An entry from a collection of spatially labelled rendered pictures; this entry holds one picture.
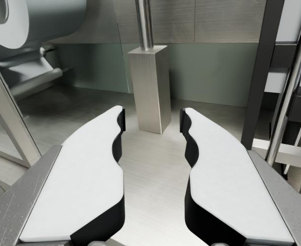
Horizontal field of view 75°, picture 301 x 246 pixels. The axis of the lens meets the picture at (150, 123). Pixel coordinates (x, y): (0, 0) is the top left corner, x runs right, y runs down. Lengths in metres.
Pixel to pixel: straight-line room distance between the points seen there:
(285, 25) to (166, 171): 0.40
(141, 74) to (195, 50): 0.28
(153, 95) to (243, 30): 0.36
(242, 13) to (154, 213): 0.63
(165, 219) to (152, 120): 0.32
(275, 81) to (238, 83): 0.47
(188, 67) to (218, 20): 0.19
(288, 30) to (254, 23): 0.43
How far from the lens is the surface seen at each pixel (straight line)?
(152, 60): 0.57
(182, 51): 0.82
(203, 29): 0.78
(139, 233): 0.46
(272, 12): 0.29
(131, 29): 0.90
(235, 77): 0.81
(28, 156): 0.67
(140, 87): 0.62
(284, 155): 0.39
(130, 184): 0.53
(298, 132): 0.52
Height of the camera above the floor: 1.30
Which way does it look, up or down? 32 degrees down
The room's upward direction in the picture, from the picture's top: 7 degrees counter-clockwise
